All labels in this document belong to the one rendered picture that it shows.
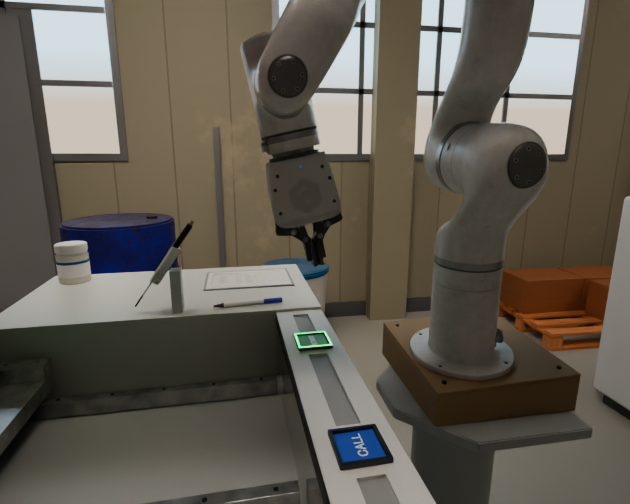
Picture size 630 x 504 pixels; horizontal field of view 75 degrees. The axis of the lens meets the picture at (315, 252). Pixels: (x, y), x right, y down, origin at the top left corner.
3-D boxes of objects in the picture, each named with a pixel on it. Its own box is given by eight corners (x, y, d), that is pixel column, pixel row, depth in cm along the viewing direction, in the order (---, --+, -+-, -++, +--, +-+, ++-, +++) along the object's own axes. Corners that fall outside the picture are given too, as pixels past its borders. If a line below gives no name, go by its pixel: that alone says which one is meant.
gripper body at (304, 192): (260, 155, 57) (278, 232, 59) (331, 139, 58) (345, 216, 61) (257, 155, 64) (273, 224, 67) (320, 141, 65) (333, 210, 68)
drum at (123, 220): (189, 338, 293) (179, 209, 273) (182, 383, 235) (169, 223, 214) (95, 346, 280) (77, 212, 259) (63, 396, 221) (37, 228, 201)
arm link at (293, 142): (260, 138, 56) (265, 161, 56) (322, 125, 57) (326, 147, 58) (256, 141, 64) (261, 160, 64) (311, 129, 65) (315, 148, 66)
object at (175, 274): (151, 315, 79) (145, 247, 76) (155, 308, 83) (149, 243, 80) (184, 313, 80) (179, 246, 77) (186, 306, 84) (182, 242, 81)
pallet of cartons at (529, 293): (599, 305, 357) (606, 263, 348) (686, 341, 287) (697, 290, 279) (489, 313, 339) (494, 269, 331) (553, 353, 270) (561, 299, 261)
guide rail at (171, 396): (-20, 427, 69) (-23, 411, 68) (-13, 419, 71) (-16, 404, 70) (277, 394, 78) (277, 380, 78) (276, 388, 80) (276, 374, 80)
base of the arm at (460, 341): (486, 327, 89) (494, 245, 84) (535, 377, 71) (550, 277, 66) (399, 331, 88) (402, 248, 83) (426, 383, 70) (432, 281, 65)
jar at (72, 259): (53, 286, 97) (48, 246, 95) (65, 277, 103) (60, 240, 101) (86, 284, 98) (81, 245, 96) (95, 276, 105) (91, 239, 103)
